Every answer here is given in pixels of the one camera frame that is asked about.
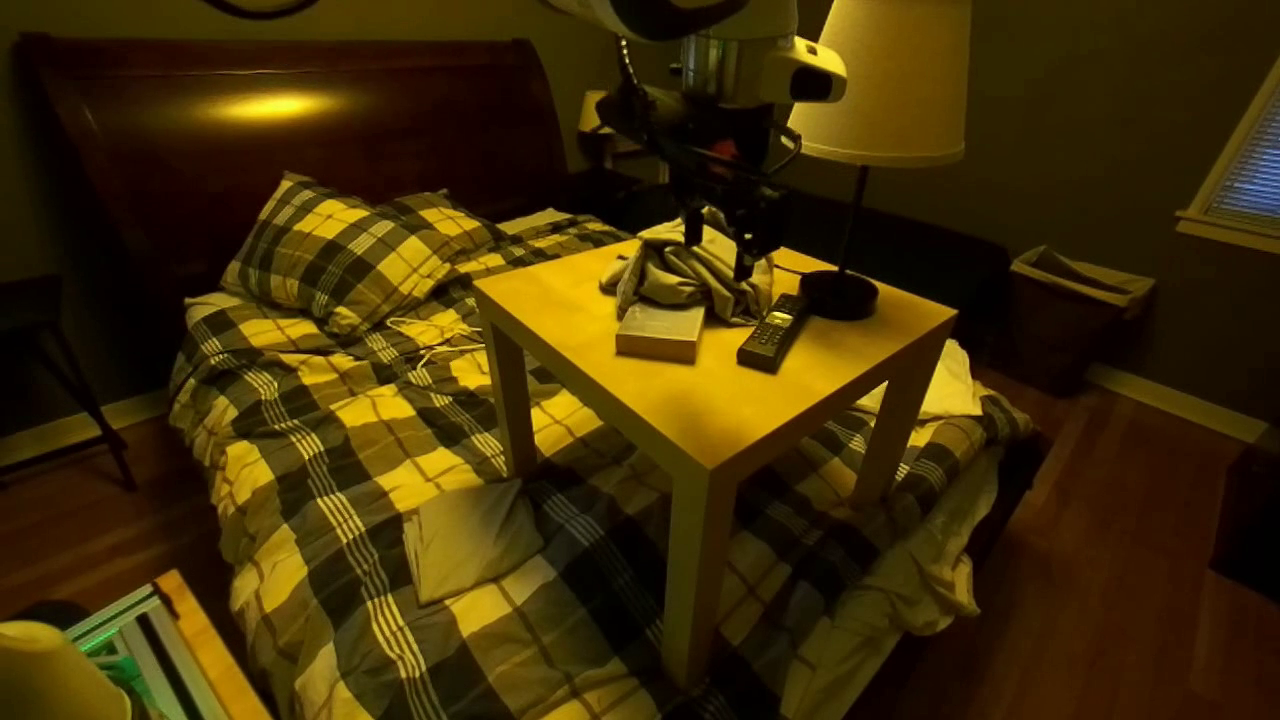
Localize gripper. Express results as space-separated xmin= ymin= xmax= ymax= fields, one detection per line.
xmin=662 ymin=98 xmax=803 ymax=284

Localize waste basket with liner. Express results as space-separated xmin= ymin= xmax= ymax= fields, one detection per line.
xmin=1006 ymin=244 xmax=1158 ymax=395

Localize dark side table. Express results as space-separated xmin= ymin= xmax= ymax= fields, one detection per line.
xmin=0 ymin=273 xmax=139 ymax=493

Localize crumpled beige cloth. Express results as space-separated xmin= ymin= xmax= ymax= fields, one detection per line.
xmin=599 ymin=208 xmax=777 ymax=328

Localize dark wooden headboard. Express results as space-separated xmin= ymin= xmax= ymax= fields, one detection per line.
xmin=14 ymin=33 xmax=573 ymax=331

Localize plaid pillow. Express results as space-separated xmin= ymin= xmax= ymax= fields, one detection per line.
xmin=220 ymin=171 xmax=506 ymax=336

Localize beige flat box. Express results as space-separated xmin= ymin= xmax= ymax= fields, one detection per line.
xmin=614 ymin=302 xmax=707 ymax=365

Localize white cable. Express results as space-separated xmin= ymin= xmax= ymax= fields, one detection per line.
xmin=384 ymin=312 xmax=488 ymax=369

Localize white bed sheet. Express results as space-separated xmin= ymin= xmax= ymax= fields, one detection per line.
xmin=778 ymin=338 xmax=1005 ymax=720

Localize small table lamp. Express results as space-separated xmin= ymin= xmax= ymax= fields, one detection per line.
xmin=576 ymin=88 xmax=643 ymax=169

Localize table lamp with white shade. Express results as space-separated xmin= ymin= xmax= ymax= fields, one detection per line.
xmin=786 ymin=0 xmax=973 ymax=323

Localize window with blinds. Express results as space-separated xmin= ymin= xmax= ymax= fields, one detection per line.
xmin=1174 ymin=58 xmax=1280 ymax=255

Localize small white pillow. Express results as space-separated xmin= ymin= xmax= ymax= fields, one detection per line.
xmin=402 ymin=478 xmax=547 ymax=608

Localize black remote controller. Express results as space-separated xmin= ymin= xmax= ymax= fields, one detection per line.
xmin=736 ymin=292 xmax=810 ymax=374

